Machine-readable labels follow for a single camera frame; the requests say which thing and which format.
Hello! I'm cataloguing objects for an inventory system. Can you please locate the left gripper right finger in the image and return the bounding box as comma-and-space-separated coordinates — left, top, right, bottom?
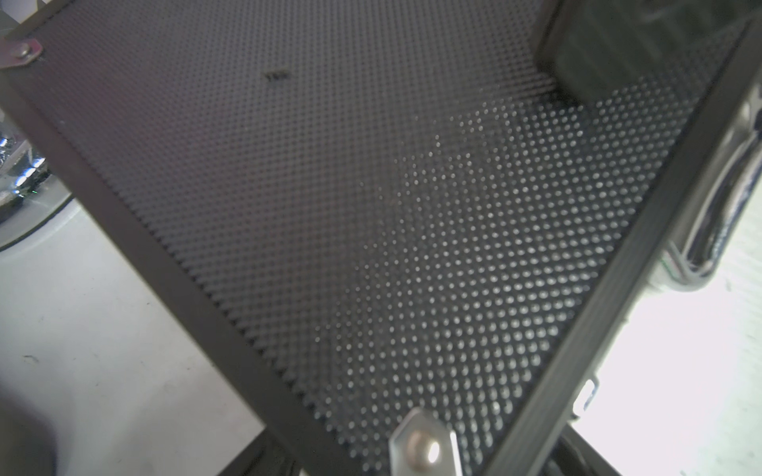
544, 424, 621, 476

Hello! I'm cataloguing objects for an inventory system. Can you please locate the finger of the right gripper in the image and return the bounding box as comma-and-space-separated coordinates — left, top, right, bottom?
532, 0, 761, 101

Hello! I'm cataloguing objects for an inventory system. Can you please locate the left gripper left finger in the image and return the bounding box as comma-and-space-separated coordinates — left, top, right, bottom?
219, 430, 301, 476

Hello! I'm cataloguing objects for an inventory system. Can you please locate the black poker case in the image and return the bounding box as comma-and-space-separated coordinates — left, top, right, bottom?
1, 1, 761, 475

